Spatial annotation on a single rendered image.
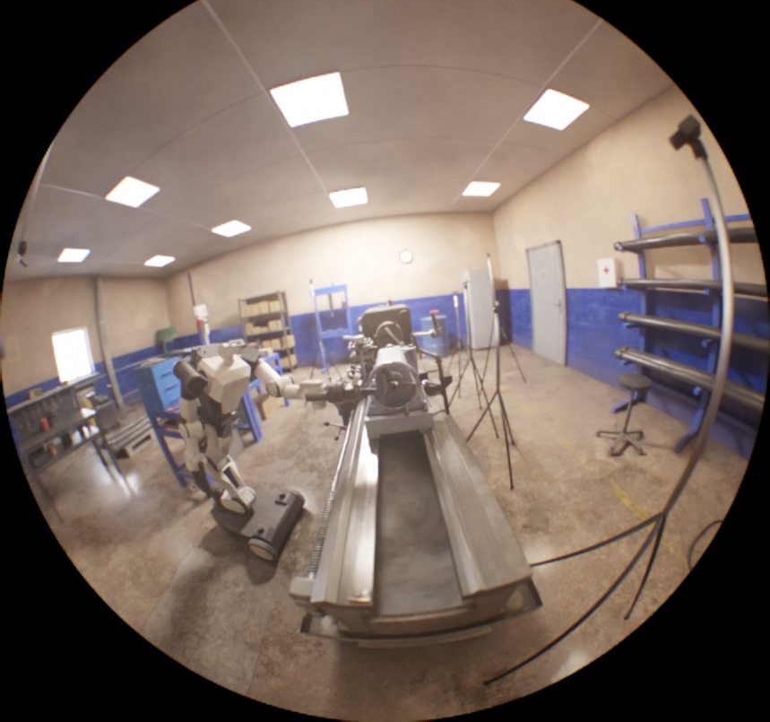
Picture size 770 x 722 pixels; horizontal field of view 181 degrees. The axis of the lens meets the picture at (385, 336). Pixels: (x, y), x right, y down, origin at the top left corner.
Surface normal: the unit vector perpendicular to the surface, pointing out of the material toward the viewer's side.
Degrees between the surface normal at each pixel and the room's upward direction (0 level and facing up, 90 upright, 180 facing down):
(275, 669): 0
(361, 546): 0
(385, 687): 0
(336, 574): 45
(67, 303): 90
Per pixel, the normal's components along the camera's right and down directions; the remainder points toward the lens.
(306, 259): 0.00, 0.16
